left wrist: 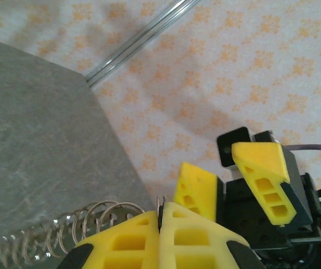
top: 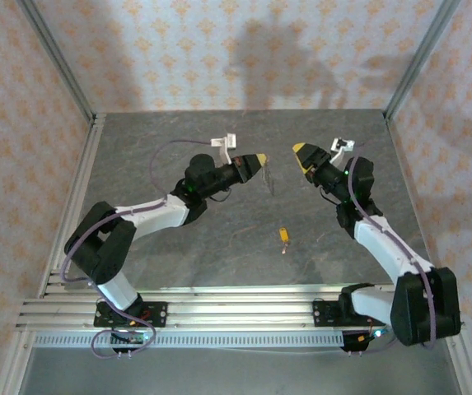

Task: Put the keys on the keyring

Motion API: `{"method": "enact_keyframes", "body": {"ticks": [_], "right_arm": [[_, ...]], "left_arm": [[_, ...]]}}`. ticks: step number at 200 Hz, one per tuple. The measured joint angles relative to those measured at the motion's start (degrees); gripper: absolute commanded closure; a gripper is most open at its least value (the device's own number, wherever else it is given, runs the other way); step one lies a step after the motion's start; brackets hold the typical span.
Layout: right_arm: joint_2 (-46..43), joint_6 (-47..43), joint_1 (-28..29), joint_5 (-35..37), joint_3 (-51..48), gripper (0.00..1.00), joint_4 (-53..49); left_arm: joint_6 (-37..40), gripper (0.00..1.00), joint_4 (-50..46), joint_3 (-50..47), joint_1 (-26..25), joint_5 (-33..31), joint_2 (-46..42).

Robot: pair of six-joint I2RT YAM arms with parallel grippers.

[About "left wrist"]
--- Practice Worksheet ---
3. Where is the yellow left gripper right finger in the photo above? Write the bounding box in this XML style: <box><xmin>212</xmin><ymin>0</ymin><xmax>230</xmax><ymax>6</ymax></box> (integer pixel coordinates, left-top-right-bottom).
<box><xmin>159</xmin><ymin>201</ymin><xmax>265</xmax><ymax>269</ymax></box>

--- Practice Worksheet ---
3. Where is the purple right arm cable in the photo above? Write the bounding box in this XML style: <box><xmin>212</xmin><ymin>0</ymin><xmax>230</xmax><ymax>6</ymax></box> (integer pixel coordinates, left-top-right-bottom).
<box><xmin>288</xmin><ymin>143</ymin><xmax>321</xmax><ymax>152</ymax></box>

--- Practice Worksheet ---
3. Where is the aluminium frame post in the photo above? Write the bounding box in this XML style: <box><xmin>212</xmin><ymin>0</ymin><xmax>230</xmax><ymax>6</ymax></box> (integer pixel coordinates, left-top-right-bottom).
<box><xmin>83</xmin><ymin>0</ymin><xmax>203</xmax><ymax>87</ymax></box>

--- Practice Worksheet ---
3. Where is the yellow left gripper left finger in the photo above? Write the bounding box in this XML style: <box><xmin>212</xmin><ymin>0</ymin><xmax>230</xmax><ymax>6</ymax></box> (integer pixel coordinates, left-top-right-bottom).
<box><xmin>56</xmin><ymin>210</ymin><xmax>161</xmax><ymax>269</ymax></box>

